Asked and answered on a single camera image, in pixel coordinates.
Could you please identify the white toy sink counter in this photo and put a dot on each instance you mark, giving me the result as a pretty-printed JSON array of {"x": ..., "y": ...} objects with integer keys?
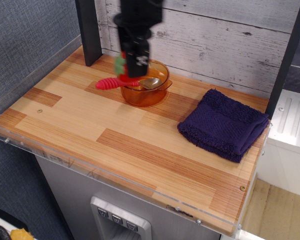
[{"x": 279, "y": 164}]

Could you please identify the clear acrylic table edge guard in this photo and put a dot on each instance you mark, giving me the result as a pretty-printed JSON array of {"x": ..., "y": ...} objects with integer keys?
[{"x": 63, "y": 118}]

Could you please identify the purple folded towel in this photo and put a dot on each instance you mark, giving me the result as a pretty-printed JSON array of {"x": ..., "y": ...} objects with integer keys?
[{"x": 223, "y": 126}]

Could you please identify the black vertical post left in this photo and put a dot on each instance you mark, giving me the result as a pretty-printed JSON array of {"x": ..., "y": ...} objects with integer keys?
[{"x": 89, "y": 30}]

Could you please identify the black vertical post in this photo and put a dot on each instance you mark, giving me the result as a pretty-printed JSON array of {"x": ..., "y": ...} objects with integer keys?
[
  {"x": 89, "y": 30},
  {"x": 284, "y": 68}
]

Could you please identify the amber glass pot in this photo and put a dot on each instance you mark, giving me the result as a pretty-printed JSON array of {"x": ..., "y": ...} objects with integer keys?
[{"x": 142, "y": 97}]

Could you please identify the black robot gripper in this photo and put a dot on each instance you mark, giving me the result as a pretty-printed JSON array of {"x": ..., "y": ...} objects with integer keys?
[{"x": 134, "y": 31}]

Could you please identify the red handled metal spoon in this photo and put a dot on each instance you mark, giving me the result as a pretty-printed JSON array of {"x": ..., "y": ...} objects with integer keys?
[{"x": 114, "y": 82}]

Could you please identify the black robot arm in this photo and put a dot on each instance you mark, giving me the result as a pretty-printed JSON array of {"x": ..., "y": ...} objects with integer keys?
[{"x": 153, "y": 8}]

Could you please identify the black vertical post right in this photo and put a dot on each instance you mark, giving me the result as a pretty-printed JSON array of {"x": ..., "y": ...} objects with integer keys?
[{"x": 284, "y": 68}]

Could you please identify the grey toy fridge cabinet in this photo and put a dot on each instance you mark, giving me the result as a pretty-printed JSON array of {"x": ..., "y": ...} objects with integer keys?
[{"x": 73, "y": 192}]

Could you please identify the silver water dispenser panel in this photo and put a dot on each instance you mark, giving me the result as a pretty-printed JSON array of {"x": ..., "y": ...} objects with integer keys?
[{"x": 115, "y": 223}]

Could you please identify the yellow object bottom left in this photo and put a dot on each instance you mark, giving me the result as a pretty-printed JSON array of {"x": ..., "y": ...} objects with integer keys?
[{"x": 21, "y": 234}]

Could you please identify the red toy strawberry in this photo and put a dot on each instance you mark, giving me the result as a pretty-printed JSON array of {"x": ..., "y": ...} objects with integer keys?
[{"x": 120, "y": 68}]

